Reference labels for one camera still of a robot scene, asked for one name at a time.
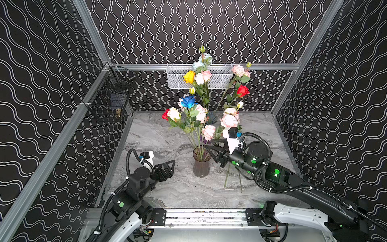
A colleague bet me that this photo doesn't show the blue flower stem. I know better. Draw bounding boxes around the blue flower stem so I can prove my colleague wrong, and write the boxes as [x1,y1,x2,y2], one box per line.
[178,95,206,161]

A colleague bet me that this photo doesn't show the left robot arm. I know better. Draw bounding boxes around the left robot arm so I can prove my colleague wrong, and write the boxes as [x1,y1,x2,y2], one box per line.
[87,160,175,242]

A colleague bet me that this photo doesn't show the small red rose stem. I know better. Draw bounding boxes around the small red rose stem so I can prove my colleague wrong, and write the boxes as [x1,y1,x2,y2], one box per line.
[162,109,170,121]

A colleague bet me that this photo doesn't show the white mesh wall basket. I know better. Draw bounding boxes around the white mesh wall basket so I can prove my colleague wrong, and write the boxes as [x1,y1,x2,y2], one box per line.
[166,63,233,89]

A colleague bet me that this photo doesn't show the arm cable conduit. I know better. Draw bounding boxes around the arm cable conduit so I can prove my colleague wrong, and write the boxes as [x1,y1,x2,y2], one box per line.
[90,148,153,242]
[238,132,387,242]

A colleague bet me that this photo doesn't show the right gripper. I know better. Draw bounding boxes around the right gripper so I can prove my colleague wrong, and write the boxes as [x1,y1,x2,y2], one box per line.
[206,138,259,179]

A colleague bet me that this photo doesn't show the cream pink rose stem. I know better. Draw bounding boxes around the cream pink rose stem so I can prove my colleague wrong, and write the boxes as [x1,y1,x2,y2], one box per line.
[168,107,198,150]

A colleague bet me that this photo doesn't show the large red rose stem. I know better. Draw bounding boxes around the large red rose stem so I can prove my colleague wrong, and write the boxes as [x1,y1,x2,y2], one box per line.
[223,85,250,109]

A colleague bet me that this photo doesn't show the yellow rose stem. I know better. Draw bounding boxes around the yellow rose stem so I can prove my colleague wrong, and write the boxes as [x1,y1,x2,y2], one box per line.
[183,71,197,95]

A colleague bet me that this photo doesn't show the dark pink glass vase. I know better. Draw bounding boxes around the dark pink glass vase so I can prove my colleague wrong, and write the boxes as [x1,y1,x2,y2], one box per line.
[192,146,212,178]

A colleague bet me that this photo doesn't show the pink rosebud stem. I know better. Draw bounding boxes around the pink rosebud stem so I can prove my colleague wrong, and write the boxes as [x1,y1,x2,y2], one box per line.
[202,70,212,111]

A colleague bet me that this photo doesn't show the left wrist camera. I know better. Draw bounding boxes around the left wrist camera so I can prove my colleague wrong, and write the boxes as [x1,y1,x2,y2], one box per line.
[140,151,154,171]

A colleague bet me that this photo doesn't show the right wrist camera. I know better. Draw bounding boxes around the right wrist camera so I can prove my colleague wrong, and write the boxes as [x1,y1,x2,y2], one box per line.
[222,127,243,154]

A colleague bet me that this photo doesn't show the cream white rose stem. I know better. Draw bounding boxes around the cream white rose stem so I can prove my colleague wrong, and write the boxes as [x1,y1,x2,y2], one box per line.
[195,73,204,107]

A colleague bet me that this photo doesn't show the large pink peony spray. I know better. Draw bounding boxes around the large pink peony spray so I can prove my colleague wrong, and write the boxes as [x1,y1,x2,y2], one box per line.
[174,88,216,162]

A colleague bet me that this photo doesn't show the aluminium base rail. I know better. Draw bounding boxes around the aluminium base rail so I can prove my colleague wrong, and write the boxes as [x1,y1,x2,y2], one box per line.
[81,207,327,229]

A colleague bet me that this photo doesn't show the blue purple glass vase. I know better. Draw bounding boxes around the blue purple glass vase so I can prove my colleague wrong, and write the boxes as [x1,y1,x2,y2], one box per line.
[203,113,217,143]

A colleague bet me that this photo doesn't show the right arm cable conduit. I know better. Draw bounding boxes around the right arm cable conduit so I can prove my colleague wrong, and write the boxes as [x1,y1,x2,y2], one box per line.
[238,132,387,242]

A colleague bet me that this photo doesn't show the black wire wall basket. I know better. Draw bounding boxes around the black wire wall basket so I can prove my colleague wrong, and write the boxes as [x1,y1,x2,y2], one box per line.
[83,62,137,124]

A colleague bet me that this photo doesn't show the white flower stem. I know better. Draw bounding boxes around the white flower stem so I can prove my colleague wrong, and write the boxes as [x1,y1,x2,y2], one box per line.
[191,45,214,113]

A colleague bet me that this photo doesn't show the pink peony spray stem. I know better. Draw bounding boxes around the pink peony spray stem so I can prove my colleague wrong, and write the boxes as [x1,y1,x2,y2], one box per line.
[215,62,252,111]

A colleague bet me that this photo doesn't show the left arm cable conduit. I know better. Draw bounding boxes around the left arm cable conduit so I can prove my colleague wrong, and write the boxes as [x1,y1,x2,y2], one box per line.
[90,148,153,242]

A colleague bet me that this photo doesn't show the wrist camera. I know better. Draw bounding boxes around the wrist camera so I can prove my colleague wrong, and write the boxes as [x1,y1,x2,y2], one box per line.
[222,127,243,154]
[140,151,154,171]

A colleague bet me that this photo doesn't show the pink spray flower stem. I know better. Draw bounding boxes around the pink spray flower stem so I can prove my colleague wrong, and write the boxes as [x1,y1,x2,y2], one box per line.
[201,101,244,144]

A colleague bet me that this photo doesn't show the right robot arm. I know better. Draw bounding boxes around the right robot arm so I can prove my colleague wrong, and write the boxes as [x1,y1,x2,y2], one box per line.
[205,134,387,242]

